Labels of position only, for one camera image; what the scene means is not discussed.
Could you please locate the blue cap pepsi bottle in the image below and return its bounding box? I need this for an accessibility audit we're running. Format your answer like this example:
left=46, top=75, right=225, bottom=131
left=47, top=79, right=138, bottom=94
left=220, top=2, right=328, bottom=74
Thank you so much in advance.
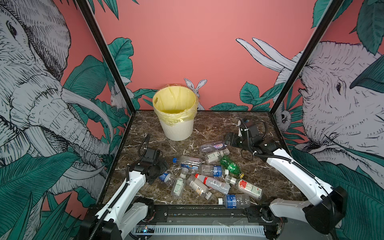
left=159, top=172, right=175, bottom=187

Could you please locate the clear bottle green label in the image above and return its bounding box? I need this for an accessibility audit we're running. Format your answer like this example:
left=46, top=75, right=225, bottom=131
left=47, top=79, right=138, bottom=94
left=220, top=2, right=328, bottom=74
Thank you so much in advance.
left=171, top=168, right=189, bottom=198

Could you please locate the green plastic bottle yellow cap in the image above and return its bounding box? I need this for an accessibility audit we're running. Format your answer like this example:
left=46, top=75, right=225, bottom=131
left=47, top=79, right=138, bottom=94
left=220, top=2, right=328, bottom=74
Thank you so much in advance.
left=220, top=156, right=244, bottom=179

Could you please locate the clear bottle blue cap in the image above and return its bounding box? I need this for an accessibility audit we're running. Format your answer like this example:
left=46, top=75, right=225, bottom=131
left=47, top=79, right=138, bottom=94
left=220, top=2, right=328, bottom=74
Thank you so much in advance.
left=173, top=156, right=203, bottom=170

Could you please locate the bottle red green label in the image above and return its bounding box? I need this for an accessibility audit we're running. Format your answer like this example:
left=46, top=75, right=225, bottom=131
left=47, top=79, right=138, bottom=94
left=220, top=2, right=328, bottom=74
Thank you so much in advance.
left=225, top=175, right=263, bottom=200

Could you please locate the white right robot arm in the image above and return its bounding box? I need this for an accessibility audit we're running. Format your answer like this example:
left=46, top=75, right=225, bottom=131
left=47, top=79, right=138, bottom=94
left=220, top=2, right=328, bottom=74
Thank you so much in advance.
left=225, top=133, right=348, bottom=235

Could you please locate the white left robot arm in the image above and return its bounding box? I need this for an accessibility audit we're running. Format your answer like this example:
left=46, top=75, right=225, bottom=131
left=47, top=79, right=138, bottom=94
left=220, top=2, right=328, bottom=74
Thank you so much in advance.
left=75, top=158, right=168, bottom=240

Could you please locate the white ribbed waste bin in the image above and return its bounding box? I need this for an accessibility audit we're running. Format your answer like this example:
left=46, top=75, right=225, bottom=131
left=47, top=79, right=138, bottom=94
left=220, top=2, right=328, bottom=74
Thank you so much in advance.
left=152, top=85, right=199, bottom=142

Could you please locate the yellow plastic bin liner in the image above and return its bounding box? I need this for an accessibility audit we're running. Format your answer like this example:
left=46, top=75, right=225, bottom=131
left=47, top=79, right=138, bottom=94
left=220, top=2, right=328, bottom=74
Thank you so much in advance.
left=153, top=85, right=199, bottom=126

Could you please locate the clear bottle white label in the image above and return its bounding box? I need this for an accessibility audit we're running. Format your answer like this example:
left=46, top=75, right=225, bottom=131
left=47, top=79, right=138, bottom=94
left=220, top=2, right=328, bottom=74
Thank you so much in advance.
left=205, top=149, right=230, bottom=164

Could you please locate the clear bottle brown label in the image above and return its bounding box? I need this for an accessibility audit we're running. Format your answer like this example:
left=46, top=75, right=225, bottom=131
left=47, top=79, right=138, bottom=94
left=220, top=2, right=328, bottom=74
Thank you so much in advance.
left=187, top=175, right=212, bottom=200

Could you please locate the clear bottle purple label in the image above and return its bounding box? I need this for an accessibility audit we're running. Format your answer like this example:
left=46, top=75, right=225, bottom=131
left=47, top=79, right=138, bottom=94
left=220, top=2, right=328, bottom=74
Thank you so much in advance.
left=200, top=141, right=227, bottom=153

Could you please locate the clear bottle blue label centre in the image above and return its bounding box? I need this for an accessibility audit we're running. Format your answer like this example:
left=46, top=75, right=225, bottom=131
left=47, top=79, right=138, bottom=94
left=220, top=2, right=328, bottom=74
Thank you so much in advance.
left=199, top=165, right=229, bottom=178

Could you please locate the front bottle blue label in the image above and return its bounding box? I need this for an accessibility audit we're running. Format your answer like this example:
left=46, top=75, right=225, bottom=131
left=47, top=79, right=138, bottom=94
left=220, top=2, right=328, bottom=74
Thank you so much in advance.
left=218, top=194, right=251, bottom=209

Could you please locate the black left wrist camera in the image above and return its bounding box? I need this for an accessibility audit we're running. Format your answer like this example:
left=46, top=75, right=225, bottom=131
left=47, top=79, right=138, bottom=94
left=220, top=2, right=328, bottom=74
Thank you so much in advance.
left=143, top=148, right=161, bottom=165

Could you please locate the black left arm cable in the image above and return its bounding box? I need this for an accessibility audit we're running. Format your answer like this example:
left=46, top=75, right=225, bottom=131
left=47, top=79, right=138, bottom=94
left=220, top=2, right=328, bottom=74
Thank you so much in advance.
left=86, top=133, right=151, bottom=240

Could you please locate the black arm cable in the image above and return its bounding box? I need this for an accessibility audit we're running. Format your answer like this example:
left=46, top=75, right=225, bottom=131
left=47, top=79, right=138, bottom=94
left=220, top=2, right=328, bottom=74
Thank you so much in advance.
left=239, top=119, right=334, bottom=193
left=86, top=133, right=151, bottom=240

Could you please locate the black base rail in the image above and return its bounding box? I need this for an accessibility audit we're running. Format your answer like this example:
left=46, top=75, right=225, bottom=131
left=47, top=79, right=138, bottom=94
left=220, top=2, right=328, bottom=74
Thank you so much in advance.
left=141, top=205, right=288, bottom=225

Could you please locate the white bottle red ring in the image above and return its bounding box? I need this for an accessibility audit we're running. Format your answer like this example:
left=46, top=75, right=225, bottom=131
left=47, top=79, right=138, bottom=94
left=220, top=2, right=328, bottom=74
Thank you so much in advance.
left=194, top=173, right=231, bottom=195

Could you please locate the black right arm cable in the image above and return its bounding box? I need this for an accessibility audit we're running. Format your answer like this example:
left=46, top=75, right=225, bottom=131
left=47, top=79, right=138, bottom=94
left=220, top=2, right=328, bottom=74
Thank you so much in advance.
left=239, top=119, right=334, bottom=193

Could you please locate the white vented cable duct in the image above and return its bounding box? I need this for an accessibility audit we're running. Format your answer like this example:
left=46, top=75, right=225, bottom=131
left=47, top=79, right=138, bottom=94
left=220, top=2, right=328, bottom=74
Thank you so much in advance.
left=131, top=225, right=266, bottom=238

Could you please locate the black right corner frame post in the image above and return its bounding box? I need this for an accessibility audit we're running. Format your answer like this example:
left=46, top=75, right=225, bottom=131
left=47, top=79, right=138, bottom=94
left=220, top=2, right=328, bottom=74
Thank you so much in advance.
left=269, top=0, right=344, bottom=115

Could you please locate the black corner frame post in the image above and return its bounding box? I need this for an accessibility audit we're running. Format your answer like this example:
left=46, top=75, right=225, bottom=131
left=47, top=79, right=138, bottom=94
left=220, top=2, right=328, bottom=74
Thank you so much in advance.
left=269, top=0, right=344, bottom=115
left=76, top=0, right=136, bottom=115

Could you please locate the black left corner frame post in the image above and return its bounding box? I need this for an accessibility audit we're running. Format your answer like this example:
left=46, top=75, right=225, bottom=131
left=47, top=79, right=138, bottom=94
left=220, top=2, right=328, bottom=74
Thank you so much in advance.
left=76, top=0, right=136, bottom=115

